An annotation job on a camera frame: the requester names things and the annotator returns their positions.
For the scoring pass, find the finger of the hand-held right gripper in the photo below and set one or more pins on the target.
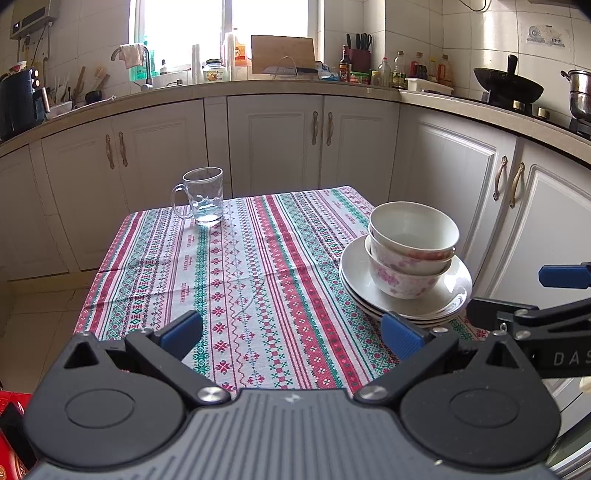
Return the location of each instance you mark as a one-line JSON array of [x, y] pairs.
[[489, 311], [565, 275]]

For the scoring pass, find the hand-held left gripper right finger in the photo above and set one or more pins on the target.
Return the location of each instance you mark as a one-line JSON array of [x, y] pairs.
[[404, 337]]

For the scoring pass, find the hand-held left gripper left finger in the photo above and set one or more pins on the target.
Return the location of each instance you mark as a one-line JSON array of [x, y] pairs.
[[181, 334]]

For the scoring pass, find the white plate with fruit print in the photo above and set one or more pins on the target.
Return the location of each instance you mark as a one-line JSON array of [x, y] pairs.
[[364, 304], [355, 272], [353, 290]]

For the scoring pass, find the white pink-flowered bowl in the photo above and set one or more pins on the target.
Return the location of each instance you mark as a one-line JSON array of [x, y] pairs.
[[406, 284], [385, 254]]

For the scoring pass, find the plain white bowl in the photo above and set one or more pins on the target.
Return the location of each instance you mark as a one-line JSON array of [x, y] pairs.
[[411, 226]]

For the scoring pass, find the red green patterned tablecloth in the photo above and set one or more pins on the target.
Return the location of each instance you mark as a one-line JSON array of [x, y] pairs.
[[277, 277]]

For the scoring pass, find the clear glass mug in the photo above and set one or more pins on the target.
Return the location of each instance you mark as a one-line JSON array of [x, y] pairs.
[[203, 198]]

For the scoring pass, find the black gas stove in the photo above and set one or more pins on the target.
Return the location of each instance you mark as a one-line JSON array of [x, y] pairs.
[[554, 117]]

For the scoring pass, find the red printed carton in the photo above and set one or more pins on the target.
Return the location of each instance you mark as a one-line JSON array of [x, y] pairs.
[[11, 399]]

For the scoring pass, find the steel cooking pot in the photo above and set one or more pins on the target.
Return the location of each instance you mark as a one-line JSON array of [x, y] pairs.
[[579, 92]]

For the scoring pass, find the black wok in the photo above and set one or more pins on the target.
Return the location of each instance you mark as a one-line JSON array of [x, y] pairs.
[[508, 83]]

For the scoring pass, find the white plastic tray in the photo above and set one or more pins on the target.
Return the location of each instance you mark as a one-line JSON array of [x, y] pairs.
[[429, 86]]

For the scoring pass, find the row of condiment bottles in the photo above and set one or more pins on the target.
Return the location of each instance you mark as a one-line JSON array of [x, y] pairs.
[[399, 74]]

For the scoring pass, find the dish rack with utensils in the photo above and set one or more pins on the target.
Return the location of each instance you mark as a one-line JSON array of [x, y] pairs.
[[62, 106]]

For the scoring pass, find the metal sink faucet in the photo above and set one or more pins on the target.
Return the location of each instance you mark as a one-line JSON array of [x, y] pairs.
[[147, 76]]

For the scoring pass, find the beige kitchen countertop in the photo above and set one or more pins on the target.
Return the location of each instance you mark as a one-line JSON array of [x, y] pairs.
[[277, 87]]

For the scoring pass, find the glass jar with dark lid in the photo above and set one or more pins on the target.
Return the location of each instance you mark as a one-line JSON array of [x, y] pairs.
[[214, 71]]

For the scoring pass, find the green dish soap bottle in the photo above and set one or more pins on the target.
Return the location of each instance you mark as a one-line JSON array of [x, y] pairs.
[[138, 73]]

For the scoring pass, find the stack of white cups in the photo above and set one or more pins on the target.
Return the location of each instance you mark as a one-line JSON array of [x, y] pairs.
[[197, 64]]

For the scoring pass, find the dark blue air fryer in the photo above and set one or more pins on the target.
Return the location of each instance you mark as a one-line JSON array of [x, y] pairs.
[[18, 106]]

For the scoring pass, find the dark red knife block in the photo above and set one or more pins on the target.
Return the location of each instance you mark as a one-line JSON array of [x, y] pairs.
[[360, 57]]

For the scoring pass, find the pale dish cloth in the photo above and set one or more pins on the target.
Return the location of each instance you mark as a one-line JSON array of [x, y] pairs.
[[131, 55]]

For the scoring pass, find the orange label jug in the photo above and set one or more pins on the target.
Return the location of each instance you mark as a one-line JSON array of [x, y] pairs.
[[240, 50]]

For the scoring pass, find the brown cutting board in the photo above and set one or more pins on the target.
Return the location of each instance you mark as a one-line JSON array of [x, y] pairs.
[[281, 50]]

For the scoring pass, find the kitchen window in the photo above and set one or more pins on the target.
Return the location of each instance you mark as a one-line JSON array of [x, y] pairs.
[[184, 23]]

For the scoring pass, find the white water heater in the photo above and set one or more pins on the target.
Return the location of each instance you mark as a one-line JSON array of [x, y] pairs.
[[34, 16]]

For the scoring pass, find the grey wall sticker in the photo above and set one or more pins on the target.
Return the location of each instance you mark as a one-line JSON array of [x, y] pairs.
[[547, 34]]

